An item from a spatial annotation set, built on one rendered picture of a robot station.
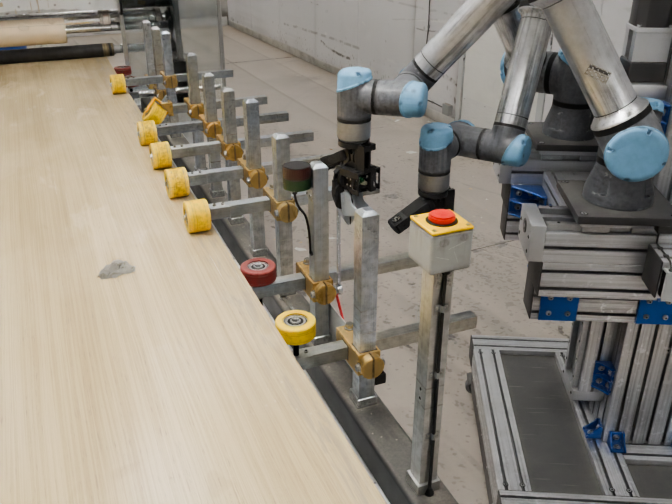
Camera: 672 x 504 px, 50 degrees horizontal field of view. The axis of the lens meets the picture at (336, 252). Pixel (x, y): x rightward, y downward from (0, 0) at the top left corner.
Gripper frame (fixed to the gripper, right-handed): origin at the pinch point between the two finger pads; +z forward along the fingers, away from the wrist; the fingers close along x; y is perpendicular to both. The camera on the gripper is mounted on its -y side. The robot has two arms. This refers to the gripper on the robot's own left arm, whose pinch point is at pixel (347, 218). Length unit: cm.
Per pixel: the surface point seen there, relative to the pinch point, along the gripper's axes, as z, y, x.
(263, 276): 6.6, -0.4, -25.0
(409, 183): 96, -173, 218
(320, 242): -0.1, 5.7, -13.5
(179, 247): 6.3, -25.2, -31.1
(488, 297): 97, -50, 137
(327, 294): 11.8, 8.4, -14.0
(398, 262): 11.3, 9.2, 8.5
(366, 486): 7, 60, -53
